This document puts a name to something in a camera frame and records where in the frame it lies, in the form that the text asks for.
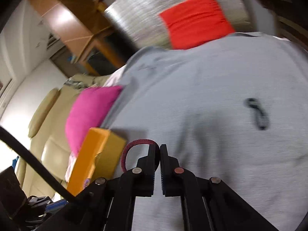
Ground orange cardboard box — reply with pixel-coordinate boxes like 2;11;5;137
67;128;127;196

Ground dark red hair tie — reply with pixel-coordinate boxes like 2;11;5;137
120;138;156;173

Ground black hair tie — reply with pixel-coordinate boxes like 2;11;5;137
244;97;270;131

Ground beige leather sofa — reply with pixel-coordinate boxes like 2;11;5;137
14;73;114;198

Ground pink pillow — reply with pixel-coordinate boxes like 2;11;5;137
65;85;123;157

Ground grey blanket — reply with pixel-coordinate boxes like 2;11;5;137
101;33;307;230

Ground red pillow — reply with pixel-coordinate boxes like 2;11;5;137
160;0;235;49

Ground wooden cabinet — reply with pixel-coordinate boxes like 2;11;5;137
28;0;135;76

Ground silver insulation sheet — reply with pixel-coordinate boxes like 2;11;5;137
104;0;252;49

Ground black cable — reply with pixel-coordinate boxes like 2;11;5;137
0;125;78;204

